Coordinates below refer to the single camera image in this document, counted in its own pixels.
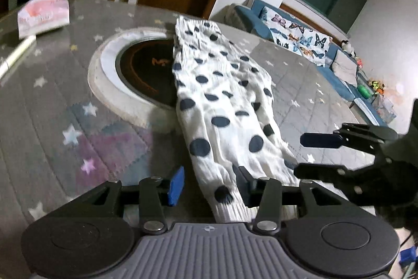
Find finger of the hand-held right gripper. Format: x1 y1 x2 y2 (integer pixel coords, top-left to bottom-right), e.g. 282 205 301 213
294 163 382 195
300 124 398 153

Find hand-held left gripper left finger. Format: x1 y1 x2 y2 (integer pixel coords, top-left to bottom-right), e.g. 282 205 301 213
70 167 185 235

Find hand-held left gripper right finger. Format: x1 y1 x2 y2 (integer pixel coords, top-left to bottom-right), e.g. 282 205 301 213
238 166 347 235

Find white polka dot pants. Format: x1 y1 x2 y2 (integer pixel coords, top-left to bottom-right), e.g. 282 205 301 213
171 17 314 222

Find blue sofa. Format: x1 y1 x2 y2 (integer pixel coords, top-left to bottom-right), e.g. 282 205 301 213
212 0 397 127

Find clear plastic toy bin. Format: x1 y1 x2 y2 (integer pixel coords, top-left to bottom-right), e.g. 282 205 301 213
374 96 397 121

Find beige cushion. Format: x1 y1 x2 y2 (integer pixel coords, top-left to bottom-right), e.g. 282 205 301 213
331 50 359 87

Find yellow and orange toys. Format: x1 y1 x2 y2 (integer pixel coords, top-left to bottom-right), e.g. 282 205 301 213
367 79 386 95

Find blue plastic object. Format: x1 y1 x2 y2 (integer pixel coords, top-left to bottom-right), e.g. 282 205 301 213
400 246 418 270

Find white butterfly print blanket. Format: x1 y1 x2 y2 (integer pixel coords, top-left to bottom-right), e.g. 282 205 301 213
259 6 332 67

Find black round induction cooktop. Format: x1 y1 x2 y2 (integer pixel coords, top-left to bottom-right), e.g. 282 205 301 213
116 40 183 110

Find grey star-patterned table cover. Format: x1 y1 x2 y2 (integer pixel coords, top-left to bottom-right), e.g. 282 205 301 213
0 0 402 266

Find white pen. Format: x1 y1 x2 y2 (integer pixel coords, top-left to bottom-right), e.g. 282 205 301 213
0 35 36 77

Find pink tissue box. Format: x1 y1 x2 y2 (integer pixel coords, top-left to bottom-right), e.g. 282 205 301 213
17 0 71 39

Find white ring around cooktop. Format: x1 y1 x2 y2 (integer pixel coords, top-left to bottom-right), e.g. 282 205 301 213
88 29 183 131

